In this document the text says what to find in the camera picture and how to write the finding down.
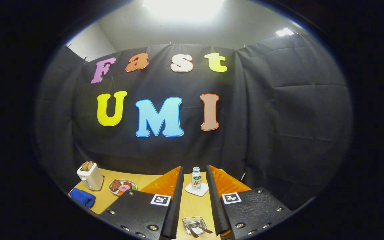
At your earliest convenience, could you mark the metal fork with wooden handle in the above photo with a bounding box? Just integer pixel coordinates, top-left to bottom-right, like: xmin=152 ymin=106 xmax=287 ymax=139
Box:
xmin=185 ymin=223 xmax=199 ymax=238

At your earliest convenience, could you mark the blue cloth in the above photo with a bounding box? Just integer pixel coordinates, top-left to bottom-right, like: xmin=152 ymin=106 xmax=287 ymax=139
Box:
xmin=69 ymin=188 xmax=96 ymax=208

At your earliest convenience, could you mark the large ceiling light panel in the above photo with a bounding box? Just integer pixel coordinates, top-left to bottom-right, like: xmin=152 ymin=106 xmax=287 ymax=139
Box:
xmin=142 ymin=0 xmax=226 ymax=20

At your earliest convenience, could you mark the white bottle with green label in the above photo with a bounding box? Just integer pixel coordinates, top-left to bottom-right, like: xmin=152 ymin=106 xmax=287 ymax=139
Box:
xmin=192 ymin=167 xmax=202 ymax=191

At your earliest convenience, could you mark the white toaster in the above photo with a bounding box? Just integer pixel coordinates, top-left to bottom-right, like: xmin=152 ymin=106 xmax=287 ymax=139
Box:
xmin=77 ymin=161 xmax=104 ymax=191

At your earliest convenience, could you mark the white square coaster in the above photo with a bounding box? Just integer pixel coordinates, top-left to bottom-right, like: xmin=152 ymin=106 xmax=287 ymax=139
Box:
xmin=185 ymin=182 xmax=209 ymax=197

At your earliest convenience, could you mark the metal wire basket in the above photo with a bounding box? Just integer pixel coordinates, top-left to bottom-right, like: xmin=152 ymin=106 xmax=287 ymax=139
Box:
xmin=182 ymin=216 xmax=208 ymax=235

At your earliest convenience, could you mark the white oval food plate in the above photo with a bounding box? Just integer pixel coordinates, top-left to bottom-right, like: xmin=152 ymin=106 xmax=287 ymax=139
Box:
xmin=108 ymin=179 xmax=137 ymax=196

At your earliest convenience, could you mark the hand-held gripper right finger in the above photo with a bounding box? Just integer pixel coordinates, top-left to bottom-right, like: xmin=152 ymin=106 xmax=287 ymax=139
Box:
xmin=206 ymin=165 xmax=293 ymax=240

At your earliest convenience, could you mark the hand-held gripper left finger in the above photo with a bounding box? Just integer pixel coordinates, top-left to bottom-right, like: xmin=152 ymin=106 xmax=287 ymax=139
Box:
xmin=98 ymin=166 xmax=184 ymax=240

